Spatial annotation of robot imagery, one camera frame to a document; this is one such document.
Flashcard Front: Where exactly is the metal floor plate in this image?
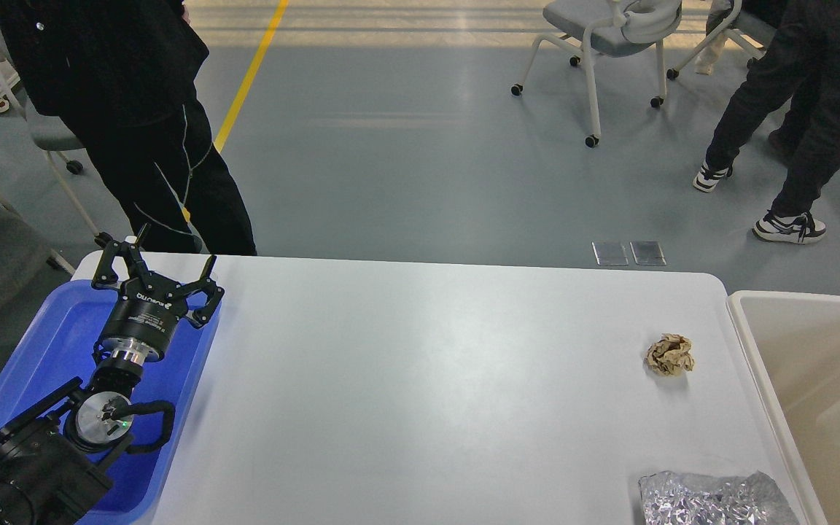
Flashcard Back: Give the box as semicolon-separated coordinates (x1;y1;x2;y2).
592;241;629;267
630;241;667;267

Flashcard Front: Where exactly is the right metal floor plate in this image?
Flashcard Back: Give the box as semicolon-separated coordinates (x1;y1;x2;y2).
630;241;667;267

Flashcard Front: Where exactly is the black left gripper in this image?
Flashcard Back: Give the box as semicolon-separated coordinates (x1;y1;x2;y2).
91;223;225;363

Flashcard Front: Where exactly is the left metal floor plate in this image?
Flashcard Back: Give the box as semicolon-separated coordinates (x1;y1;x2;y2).
592;241;629;267

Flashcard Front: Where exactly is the beige plastic bin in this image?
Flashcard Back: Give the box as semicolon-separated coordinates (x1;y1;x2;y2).
728;290;840;524

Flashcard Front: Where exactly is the crumpled brown paper ball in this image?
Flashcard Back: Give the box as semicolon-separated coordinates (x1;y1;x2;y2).
645;333;696;376

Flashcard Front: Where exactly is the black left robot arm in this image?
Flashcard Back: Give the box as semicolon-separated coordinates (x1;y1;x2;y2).
0;233;225;524

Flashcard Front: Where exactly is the blue plastic tray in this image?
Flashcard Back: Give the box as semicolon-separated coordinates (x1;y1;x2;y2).
0;280;219;524

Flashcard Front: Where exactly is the grey chair at left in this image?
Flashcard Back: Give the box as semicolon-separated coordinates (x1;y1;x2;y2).
0;50;100;236

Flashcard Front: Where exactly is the person in black clothes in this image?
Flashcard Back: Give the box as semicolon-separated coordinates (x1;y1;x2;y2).
0;1;257;256

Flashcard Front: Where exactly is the grey white office chair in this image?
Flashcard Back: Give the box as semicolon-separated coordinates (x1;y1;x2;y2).
510;1;683;147

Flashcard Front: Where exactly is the person in black trousers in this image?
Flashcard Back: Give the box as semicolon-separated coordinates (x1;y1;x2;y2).
691;1;840;244

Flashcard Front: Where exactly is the crumpled silver foil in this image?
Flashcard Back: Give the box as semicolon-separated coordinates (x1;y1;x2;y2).
639;471;799;524

